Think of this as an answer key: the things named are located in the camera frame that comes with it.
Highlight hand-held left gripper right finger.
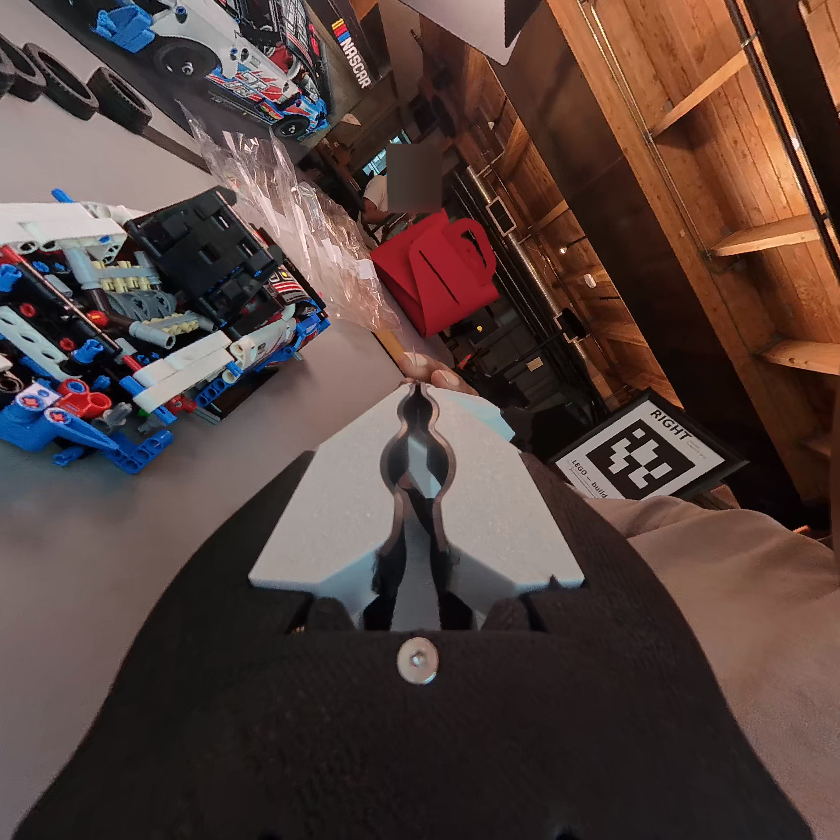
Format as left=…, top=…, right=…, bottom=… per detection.
left=420, top=385, right=586, bottom=618

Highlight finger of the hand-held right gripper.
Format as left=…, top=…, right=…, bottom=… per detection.
left=440, top=387, right=517, bottom=442

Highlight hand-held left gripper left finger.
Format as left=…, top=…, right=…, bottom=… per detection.
left=249, top=384, right=421, bottom=621

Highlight person's right forearm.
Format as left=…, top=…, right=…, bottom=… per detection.
left=594, top=489, right=840, bottom=592

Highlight person's right hand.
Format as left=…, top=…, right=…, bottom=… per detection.
left=400, top=353, right=481, bottom=398

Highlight red felt bag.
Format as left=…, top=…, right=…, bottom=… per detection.
left=371, top=209, right=501, bottom=339

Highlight framed marker sign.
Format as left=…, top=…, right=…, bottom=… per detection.
left=548, top=388, right=750, bottom=503

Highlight pile of clear plastic bags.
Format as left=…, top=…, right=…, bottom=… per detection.
left=176, top=101, right=403, bottom=337

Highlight lego race car model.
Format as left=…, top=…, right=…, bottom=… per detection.
left=0, top=187, right=332, bottom=476

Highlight person's beige printed sweatshirt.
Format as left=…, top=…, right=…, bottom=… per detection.
left=630, top=525, right=840, bottom=840

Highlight black toy car box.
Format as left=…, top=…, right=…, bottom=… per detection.
left=29, top=0, right=383, bottom=142

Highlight black rubber tire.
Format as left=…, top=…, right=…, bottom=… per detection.
left=0, top=34, right=48, bottom=104
left=87, top=66, right=154, bottom=137
left=24, top=42, right=101, bottom=122

